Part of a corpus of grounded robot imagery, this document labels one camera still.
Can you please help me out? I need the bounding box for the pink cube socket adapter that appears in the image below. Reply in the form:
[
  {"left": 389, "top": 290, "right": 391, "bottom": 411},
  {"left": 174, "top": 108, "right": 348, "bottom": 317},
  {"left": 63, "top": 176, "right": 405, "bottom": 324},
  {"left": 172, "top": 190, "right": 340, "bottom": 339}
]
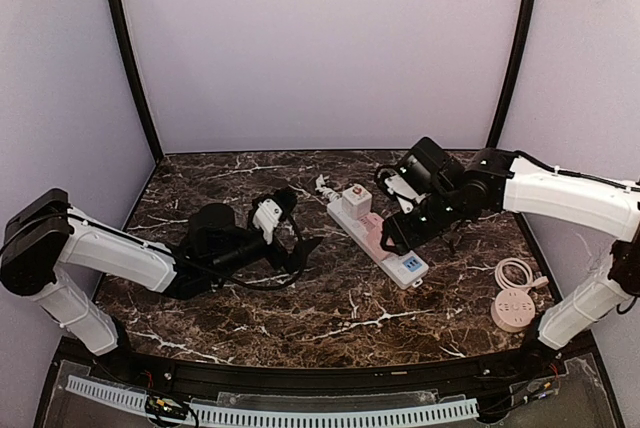
[{"left": 366, "top": 227, "right": 395, "bottom": 262}]

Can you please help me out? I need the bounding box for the white multicolour power strip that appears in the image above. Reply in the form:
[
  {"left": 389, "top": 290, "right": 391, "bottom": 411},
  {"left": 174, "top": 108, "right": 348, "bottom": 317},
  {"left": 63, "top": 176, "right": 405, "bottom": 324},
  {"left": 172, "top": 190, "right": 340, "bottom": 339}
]
[{"left": 327, "top": 200, "right": 429, "bottom": 290}]

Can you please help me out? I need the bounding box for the white cube socket adapter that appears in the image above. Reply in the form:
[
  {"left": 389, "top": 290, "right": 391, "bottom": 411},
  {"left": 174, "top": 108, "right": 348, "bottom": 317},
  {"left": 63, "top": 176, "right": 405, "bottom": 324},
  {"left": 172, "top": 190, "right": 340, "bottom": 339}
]
[{"left": 341, "top": 184, "right": 372, "bottom": 220}]

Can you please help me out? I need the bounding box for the round pink socket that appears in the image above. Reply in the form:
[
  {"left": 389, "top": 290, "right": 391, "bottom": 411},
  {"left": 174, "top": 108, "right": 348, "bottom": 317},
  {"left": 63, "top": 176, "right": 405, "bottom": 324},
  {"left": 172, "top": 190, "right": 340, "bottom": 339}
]
[{"left": 490, "top": 288, "right": 536, "bottom": 333}]

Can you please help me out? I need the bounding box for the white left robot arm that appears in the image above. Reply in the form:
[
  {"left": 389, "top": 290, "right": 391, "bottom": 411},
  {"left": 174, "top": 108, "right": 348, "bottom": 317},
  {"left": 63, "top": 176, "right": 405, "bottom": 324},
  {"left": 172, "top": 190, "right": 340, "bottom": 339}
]
[{"left": 1, "top": 188, "right": 321, "bottom": 357}]

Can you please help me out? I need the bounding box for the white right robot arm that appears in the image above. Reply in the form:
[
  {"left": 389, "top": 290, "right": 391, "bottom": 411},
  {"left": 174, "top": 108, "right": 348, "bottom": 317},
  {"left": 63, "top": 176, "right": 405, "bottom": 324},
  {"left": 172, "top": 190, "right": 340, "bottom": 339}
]
[{"left": 375, "top": 137, "right": 639, "bottom": 352}]

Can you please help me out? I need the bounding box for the small circuit board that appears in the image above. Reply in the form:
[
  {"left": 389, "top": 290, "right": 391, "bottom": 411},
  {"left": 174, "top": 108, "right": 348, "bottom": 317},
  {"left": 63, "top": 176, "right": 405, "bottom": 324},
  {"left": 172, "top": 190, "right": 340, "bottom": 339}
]
[{"left": 144, "top": 395, "right": 189, "bottom": 420}]

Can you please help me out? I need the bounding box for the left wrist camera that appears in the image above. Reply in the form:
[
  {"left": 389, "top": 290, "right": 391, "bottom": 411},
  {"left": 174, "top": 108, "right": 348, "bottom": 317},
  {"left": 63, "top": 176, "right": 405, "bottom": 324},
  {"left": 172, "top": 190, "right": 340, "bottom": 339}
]
[{"left": 249, "top": 187, "right": 297, "bottom": 245}]

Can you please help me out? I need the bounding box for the white slotted cable duct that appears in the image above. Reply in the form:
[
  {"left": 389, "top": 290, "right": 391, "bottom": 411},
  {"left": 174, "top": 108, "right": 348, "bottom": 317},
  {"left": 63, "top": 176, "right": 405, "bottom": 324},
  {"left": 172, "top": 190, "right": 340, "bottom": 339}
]
[{"left": 65, "top": 375, "right": 479, "bottom": 427}]

